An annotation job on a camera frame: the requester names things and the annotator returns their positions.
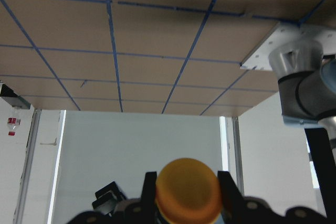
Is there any plastic water bottle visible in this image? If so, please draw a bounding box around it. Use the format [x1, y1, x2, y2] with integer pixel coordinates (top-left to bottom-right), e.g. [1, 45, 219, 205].
[7, 111, 21, 136]

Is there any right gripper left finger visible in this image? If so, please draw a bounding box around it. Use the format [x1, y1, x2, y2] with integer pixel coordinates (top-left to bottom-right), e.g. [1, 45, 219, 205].
[68, 172, 157, 223]

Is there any yellow push button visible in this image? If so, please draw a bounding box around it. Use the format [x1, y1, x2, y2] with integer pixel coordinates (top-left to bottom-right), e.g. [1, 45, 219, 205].
[155, 158, 223, 223]

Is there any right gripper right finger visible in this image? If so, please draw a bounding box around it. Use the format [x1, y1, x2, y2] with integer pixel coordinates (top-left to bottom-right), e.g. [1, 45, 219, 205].
[217, 171, 328, 223]

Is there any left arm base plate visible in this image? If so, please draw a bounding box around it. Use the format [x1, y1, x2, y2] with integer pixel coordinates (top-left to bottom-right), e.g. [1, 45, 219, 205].
[240, 23, 335, 71]

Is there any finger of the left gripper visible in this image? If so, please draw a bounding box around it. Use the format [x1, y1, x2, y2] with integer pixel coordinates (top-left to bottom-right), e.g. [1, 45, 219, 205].
[92, 181, 127, 215]

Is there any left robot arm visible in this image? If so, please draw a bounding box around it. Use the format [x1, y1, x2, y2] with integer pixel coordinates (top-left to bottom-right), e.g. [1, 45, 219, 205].
[82, 41, 335, 223]

